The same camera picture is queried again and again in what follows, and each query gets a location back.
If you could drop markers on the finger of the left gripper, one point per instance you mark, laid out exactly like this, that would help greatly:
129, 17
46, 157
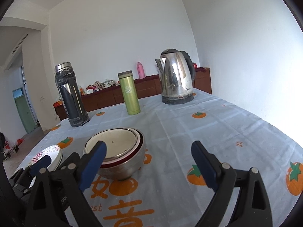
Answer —
44, 162
72, 158

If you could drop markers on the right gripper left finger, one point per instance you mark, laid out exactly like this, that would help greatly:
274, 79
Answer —
77, 178

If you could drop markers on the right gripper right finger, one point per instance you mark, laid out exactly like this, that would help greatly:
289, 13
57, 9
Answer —
252, 207

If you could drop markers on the floral white plate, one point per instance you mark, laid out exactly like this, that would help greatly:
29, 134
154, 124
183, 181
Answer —
55, 154

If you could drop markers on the white enamel bowl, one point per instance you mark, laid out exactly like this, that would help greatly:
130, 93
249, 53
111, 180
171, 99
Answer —
119, 141

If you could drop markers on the stainless steel mixing bowl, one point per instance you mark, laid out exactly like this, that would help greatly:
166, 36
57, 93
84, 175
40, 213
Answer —
126, 169

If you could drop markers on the pink plastic bowl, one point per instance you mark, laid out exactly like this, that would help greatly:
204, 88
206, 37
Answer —
120, 159

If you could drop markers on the black chair with red items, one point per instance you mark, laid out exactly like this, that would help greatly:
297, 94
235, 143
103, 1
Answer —
7, 149

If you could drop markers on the large black thermos flask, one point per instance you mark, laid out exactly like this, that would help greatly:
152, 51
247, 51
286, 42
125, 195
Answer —
66, 83

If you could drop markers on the green door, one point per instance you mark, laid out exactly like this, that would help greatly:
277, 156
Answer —
24, 110

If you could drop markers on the light blue printed tablecloth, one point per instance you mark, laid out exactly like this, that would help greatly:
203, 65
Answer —
168, 190

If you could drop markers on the green travel mug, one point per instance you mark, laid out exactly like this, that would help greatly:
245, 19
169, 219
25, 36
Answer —
129, 92

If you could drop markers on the pink thermos bottle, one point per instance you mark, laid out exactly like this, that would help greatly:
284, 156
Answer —
140, 70

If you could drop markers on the stainless steel electric kettle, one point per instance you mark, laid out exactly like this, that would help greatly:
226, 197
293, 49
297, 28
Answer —
176, 74

